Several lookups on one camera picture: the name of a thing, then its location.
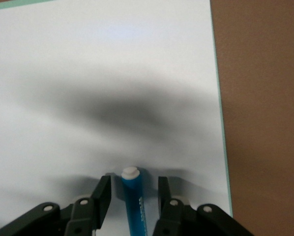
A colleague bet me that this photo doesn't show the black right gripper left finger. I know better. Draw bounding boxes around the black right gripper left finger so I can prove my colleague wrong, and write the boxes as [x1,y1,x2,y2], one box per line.
[0,175,113,236]

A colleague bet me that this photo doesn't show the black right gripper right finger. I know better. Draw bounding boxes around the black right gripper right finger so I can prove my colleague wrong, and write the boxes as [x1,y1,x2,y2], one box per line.
[151,176,255,236]

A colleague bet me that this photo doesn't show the blue marker white cap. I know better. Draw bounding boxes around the blue marker white cap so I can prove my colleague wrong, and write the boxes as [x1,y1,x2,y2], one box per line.
[121,166,150,236]

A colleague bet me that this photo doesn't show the white paper sheet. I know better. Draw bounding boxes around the white paper sheet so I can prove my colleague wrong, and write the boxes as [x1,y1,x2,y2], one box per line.
[0,0,233,236]

